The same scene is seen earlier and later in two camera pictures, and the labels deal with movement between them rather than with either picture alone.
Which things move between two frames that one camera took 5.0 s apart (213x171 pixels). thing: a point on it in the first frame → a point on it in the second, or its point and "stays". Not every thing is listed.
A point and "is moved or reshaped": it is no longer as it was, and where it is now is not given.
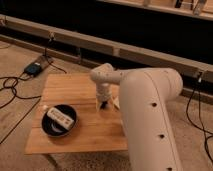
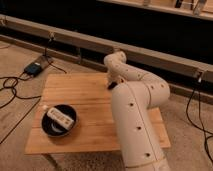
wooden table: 95,131 stays
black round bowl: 52,127 stays
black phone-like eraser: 104,103 is moved or reshaped
